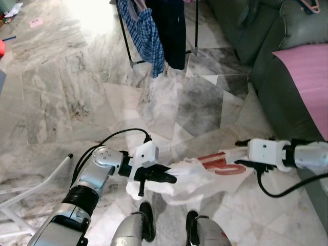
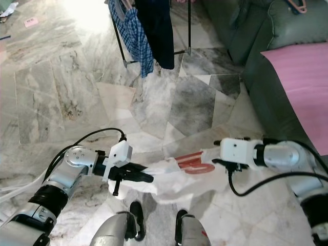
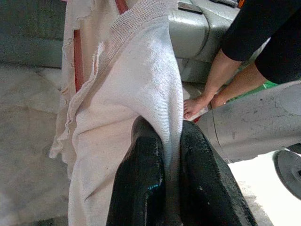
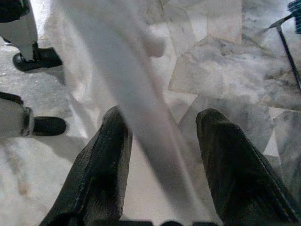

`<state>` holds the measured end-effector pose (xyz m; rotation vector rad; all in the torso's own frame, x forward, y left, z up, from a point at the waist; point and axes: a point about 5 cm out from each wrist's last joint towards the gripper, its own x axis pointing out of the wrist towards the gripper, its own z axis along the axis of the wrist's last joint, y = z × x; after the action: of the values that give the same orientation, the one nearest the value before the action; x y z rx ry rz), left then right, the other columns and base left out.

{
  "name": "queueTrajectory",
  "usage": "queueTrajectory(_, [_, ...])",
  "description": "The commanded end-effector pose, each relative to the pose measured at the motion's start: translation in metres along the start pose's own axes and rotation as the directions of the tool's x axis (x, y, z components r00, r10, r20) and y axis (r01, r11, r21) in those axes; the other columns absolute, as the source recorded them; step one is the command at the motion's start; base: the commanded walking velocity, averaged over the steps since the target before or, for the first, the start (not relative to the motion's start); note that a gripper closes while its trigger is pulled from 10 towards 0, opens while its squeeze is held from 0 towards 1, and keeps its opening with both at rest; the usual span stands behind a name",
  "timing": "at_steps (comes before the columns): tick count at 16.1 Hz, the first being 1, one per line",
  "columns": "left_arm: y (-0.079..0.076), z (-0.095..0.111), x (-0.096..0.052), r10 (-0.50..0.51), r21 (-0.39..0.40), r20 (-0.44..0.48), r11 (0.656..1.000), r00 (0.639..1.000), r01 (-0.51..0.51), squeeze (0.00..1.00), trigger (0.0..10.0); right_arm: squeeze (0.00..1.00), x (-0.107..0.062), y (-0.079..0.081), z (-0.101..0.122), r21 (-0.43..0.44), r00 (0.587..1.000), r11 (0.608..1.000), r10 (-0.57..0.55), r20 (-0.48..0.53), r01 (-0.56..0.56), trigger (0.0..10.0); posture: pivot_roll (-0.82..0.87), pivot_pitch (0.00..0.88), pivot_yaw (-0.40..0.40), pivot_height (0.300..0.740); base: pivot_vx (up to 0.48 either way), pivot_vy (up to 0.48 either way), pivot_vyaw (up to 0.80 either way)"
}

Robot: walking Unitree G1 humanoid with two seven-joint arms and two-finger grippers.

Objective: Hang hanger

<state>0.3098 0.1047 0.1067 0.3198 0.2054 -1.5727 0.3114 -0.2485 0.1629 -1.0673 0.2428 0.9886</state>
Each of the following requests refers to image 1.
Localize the black clothes drying rack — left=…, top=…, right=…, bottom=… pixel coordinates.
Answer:
left=115, top=0, right=201, bottom=70

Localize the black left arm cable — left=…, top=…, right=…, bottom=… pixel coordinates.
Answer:
left=72, top=128, right=153, bottom=186

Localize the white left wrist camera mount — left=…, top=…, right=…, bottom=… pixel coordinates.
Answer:
left=128, top=140, right=160, bottom=181

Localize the pale pink clothes hanger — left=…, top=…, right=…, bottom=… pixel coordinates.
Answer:
left=297, top=0, right=321, bottom=14

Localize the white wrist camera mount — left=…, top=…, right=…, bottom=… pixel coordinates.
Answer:
left=247, top=138, right=292, bottom=166
left=128, top=140, right=160, bottom=181

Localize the blue plaid shirt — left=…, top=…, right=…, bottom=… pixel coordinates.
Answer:
left=117, top=0, right=166, bottom=79

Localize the dark navy garment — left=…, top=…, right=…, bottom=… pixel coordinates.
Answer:
left=154, top=0, right=187, bottom=71

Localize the cream white garment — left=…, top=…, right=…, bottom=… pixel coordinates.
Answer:
left=126, top=149, right=257, bottom=207

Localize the robot left leg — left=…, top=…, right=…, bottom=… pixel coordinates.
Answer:
left=110, top=201, right=156, bottom=246

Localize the pink blanket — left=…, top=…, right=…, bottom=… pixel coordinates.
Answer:
left=272, top=42, right=328, bottom=140

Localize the brown pink clothes hanger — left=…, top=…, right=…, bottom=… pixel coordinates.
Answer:
left=197, top=152, right=247, bottom=176

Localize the white paper sheet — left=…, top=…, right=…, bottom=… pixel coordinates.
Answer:
left=4, top=2, right=24, bottom=19

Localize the grey green sofa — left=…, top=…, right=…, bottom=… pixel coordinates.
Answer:
left=208, top=0, right=328, bottom=232

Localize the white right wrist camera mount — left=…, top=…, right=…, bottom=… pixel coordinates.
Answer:
left=247, top=138, right=292, bottom=166

